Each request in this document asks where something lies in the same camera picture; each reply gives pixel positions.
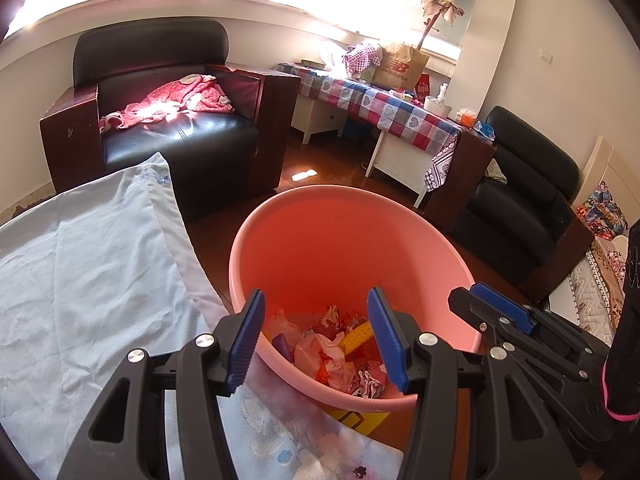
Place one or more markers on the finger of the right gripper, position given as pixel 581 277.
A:
pixel 476 313
pixel 517 314

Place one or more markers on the yellow cardboard box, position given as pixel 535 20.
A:
pixel 362 422

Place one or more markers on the pink plastic basin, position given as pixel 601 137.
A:
pixel 317 245

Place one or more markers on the red patterned garment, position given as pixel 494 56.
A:
pixel 191 94

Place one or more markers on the colourful patterned bedding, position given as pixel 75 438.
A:
pixel 592 296

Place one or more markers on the light blue table cloth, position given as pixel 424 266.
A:
pixel 108 267

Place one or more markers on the white side cabinet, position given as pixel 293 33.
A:
pixel 313 116

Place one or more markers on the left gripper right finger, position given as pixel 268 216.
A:
pixel 512 435

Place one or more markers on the patterned paper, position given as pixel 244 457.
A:
pixel 369 381

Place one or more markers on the white tissue box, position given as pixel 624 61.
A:
pixel 436 105

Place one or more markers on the checkered tablecloth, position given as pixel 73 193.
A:
pixel 429 133

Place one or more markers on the black leather armchair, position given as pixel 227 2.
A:
pixel 213 158

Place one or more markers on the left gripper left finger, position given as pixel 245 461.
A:
pixel 124 436

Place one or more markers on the orange white plastic bag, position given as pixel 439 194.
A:
pixel 324 361

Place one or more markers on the purple face mask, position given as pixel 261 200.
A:
pixel 280 343

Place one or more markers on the checkered cloth bundle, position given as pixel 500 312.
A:
pixel 362 60

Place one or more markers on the brown paper shopping bag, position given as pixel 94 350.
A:
pixel 401 67

